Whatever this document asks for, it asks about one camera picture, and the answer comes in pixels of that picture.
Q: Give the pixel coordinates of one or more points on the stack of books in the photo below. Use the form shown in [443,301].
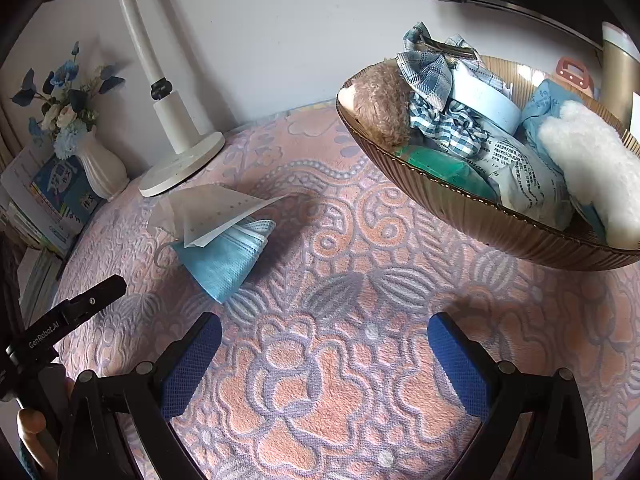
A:
[30,240]

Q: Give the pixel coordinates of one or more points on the pink plastic holder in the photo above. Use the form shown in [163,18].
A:
[575,77]

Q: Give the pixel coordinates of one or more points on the blue face mask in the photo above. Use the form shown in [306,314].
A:
[225,265]

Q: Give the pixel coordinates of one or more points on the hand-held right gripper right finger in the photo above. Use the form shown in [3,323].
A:
[457,365]

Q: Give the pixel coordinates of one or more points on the blue and white artificial flowers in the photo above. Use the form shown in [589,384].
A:
[65,100]

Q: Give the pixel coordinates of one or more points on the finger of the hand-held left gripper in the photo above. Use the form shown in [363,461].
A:
[95,297]

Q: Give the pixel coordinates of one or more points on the gold and white bottle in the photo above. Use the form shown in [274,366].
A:
[620,75]

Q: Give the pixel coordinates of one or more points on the light blue ribbon roll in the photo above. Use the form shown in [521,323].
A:
[487,100]

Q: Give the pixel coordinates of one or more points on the brown plush toy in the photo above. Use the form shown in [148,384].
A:
[382,105]

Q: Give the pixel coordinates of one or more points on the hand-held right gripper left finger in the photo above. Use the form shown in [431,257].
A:
[192,365]

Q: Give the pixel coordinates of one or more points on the pink floral tablecloth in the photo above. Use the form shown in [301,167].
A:
[320,360]

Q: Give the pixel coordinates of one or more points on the blue gingham scrunchie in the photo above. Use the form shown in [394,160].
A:
[450,127]

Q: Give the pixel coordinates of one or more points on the gold ribbed bowl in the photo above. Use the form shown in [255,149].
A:
[500,232]

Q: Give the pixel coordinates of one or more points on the green pouch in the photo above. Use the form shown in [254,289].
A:
[440,170]

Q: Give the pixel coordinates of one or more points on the person's left hand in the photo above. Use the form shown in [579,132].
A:
[32,420]

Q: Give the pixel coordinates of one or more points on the white fluffy plush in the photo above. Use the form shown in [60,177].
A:
[595,170]

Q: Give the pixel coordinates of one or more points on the white desk lamp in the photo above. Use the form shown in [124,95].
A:
[170,125]

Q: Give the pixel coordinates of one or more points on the white printed packet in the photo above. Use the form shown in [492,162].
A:
[525,175]

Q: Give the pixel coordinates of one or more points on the plaid bow hair clip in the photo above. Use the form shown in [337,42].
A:
[430,80]

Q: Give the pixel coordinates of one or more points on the white ribbed vase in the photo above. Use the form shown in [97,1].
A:
[100,170]

